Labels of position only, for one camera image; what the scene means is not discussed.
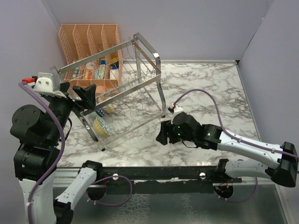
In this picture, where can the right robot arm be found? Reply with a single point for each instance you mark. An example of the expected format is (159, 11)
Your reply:
(278, 163)

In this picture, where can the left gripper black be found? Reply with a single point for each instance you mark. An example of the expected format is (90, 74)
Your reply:
(88, 94)

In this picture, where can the blue orange floral bowl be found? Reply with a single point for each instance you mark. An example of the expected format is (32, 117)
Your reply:
(108, 108)

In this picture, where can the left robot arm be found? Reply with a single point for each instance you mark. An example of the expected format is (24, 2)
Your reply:
(40, 130)

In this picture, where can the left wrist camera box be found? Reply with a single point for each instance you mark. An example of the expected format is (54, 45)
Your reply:
(47, 84)

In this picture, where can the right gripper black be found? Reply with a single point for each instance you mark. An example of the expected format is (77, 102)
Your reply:
(166, 131)

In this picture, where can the steel wire dish rack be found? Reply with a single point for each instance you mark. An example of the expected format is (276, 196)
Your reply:
(138, 97)

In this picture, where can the yellow grid pattern bowl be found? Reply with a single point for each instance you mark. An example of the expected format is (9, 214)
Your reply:
(101, 128)

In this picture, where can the peach plastic file organizer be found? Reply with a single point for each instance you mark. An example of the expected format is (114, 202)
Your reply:
(83, 40)

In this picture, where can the white blue box in organizer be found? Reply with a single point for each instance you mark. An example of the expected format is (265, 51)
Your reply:
(114, 73)

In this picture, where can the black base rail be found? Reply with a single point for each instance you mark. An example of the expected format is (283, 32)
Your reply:
(166, 180)

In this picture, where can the green tube in organizer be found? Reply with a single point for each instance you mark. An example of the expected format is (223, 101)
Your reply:
(101, 69)

